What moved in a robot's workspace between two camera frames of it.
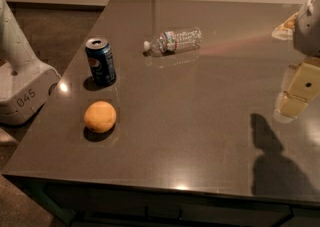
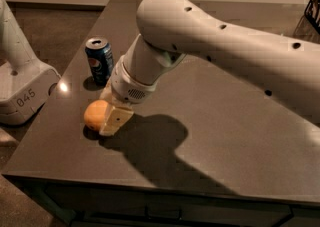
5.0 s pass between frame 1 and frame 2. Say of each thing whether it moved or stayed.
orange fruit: stayed
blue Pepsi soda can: stayed
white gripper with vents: moved
